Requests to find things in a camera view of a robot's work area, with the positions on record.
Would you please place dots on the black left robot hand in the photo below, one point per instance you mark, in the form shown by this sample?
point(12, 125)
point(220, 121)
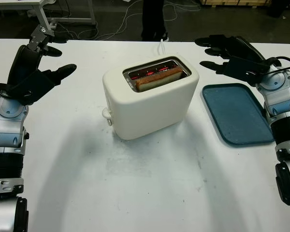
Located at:
point(24, 60)

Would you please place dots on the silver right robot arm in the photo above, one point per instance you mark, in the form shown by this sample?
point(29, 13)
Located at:
point(278, 96)

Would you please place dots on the black bulky object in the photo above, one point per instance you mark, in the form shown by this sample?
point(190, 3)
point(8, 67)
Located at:
point(279, 8)

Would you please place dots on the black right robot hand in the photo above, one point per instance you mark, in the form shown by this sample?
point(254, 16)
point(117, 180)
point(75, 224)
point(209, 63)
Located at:
point(249, 49)

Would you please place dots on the toast slice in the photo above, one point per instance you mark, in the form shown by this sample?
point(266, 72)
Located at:
point(159, 81)

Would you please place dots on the person in black trousers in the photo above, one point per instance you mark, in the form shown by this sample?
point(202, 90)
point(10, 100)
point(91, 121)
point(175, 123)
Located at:
point(154, 19)

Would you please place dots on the white two-slot toaster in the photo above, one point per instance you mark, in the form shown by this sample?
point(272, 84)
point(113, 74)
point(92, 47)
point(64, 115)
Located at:
point(147, 108)

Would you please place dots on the white power strip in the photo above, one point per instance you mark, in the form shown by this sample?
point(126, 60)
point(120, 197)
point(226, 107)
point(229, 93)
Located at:
point(53, 25)

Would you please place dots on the wooden pallet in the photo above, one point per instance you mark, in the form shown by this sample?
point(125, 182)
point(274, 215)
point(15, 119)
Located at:
point(232, 2)

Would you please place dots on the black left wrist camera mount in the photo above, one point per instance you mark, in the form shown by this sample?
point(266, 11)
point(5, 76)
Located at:
point(31, 87)

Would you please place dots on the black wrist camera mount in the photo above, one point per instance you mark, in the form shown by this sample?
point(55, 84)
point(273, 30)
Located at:
point(31, 87)
point(244, 70)

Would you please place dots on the blue plastic tray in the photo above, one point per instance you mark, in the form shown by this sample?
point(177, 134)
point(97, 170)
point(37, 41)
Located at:
point(232, 113)

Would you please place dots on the white metal-frame desk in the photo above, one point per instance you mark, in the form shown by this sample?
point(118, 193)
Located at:
point(42, 14)

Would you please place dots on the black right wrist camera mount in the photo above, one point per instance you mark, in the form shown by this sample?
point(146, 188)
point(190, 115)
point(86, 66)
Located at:
point(244, 70)

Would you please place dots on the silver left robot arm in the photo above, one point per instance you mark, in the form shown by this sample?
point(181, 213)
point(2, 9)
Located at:
point(7, 130)

